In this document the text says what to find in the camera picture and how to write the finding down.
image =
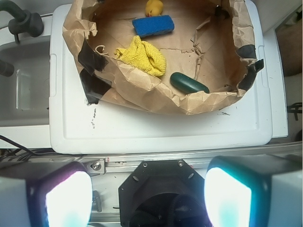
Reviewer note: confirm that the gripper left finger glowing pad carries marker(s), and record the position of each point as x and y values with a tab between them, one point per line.
44	194

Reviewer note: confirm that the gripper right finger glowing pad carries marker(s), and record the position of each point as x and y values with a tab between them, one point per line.
255	191

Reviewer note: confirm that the dark green plastic pickle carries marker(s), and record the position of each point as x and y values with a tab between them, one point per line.
186	84

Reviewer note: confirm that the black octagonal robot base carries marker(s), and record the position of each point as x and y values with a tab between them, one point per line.
167	193

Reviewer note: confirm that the white plastic tray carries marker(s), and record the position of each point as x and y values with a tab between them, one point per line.
105	128

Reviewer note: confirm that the white sink basin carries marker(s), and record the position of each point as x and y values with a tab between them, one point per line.
24	106

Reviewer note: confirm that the crumpled brown paper bag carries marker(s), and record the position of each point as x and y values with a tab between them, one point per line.
213	43

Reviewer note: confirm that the black faucet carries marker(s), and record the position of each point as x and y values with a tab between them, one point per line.
23	20

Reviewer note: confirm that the yellow knitted cloth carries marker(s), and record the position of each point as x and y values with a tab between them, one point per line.
144	56

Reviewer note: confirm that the blue sponge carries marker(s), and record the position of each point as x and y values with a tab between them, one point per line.
157	25

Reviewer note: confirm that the yellow rubber duck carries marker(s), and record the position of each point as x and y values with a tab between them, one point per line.
153	8

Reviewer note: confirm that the metal corner bracket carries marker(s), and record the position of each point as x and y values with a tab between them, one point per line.
95	167

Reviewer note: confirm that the aluminium extrusion rail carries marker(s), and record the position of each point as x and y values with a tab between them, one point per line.
196	159

